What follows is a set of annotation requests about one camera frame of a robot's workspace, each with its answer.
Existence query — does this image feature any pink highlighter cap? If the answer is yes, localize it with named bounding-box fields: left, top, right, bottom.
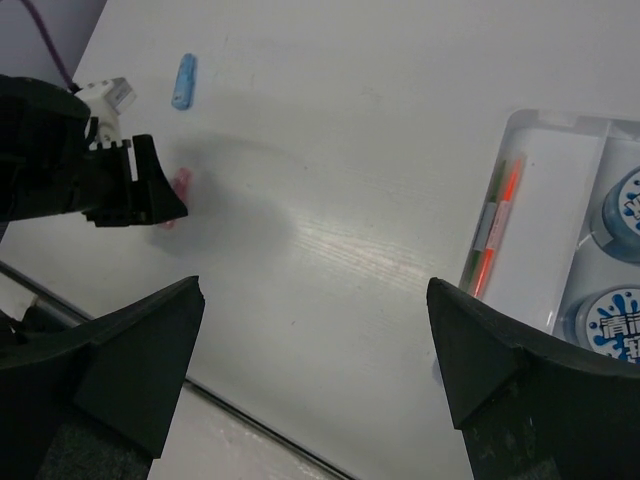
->
left=170, top=167, right=192, bottom=207

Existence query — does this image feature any green highlighter pen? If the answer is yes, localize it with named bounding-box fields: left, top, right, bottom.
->
left=461, top=159, right=507, bottom=293

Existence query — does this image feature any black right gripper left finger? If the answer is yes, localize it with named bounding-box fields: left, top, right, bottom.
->
left=1, top=276, right=205, bottom=479

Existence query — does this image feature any clear plastic organizer tray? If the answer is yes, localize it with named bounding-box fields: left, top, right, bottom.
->
left=482, top=109, right=639, bottom=341

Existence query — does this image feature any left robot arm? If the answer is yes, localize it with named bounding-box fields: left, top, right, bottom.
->
left=1, top=76, right=188, bottom=227

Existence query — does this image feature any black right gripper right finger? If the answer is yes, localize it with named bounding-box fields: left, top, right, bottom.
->
left=426, top=277, right=639, bottom=479

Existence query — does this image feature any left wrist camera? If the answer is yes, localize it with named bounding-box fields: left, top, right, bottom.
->
left=74, top=77, right=136, bottom=151

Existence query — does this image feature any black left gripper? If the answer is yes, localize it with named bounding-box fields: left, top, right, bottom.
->
left=69, top=132, right=188, bottom=227

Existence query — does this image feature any blue highlighter cap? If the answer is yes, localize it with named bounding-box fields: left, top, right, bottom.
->
left=171, top=53, right=197, bottom=111

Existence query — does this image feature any orange highlighter pen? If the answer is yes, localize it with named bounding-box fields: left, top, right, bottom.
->
left=472, top=154, right=527, bottom=299

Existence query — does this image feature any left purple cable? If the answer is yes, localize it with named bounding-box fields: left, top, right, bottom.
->
left=19, top=0, right=81, bottom=94

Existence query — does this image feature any blue paint jar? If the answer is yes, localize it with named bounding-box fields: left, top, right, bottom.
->
left=563, top=284, right=639, bottom=365
left=587, top=166, right=639, bottom=265

